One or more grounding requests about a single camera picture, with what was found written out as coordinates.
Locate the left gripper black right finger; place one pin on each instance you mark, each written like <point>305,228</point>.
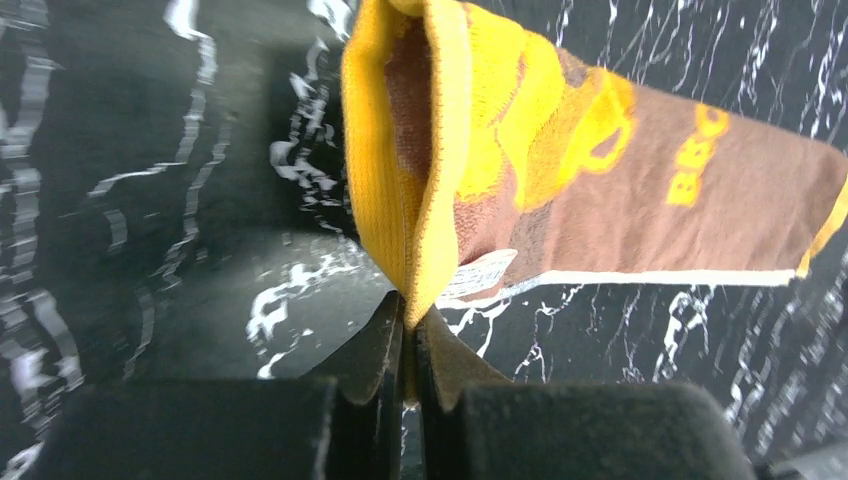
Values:
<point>477,424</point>

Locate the brown and yellow cloth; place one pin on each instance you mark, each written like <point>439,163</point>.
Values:
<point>482,160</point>

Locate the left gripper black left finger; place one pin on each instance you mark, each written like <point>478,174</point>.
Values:
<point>340,420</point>

